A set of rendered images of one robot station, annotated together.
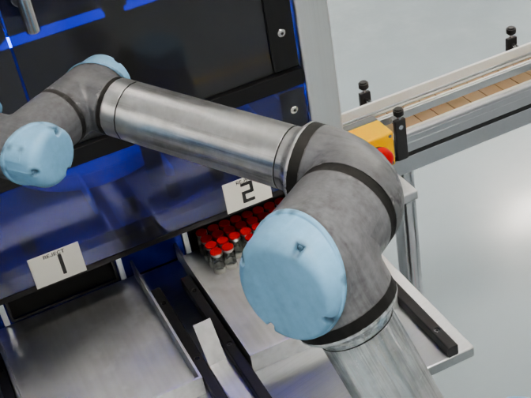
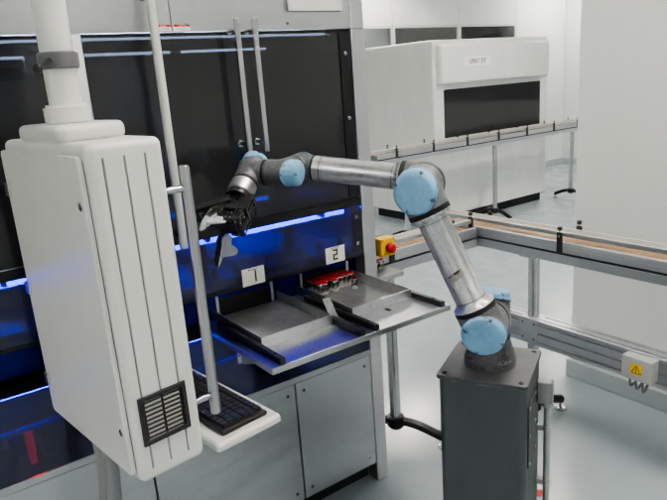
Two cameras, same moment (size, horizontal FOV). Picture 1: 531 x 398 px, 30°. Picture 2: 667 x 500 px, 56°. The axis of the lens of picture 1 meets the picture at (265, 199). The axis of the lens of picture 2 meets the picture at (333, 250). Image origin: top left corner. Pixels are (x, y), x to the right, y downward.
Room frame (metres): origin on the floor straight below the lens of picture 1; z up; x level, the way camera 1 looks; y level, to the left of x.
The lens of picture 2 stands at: (-0.73, 0.65, 1.64)
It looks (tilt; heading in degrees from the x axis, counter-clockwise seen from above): 15 degrees down; 344
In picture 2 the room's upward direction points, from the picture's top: 4 degrees counter-clockwise
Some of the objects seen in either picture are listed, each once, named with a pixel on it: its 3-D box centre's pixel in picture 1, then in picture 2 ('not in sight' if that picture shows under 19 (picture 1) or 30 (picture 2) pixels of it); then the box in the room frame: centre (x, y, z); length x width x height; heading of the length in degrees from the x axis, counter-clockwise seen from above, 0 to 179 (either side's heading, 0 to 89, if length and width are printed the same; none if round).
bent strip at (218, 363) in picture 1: (222, 361); (338, 311); (1.12, 0.11, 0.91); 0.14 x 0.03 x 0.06; 20
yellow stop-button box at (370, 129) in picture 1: (367, 146); (382, 245); (1.51, -0.20, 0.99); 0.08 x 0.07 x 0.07; 19
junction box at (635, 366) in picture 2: not in sight; (639, 367); (1.05, -1.03, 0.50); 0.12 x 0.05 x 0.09; 19
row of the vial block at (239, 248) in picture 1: (253, 238); (333, 283); (1.42, 0.03, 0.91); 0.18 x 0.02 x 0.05; 109
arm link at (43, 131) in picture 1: (28, 142); (285, 172); (1.04, 0.26, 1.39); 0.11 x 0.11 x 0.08; 54
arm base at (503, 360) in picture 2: not in sight; (489, 346); (0.81, -0.26, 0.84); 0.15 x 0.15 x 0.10
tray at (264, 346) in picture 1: (280, 274); (351, 291); (1.32, 0.00, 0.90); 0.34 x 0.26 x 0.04; 19
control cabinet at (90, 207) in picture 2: not in sight; (99, 288); (0.82, 0.79, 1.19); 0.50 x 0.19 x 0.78; 26
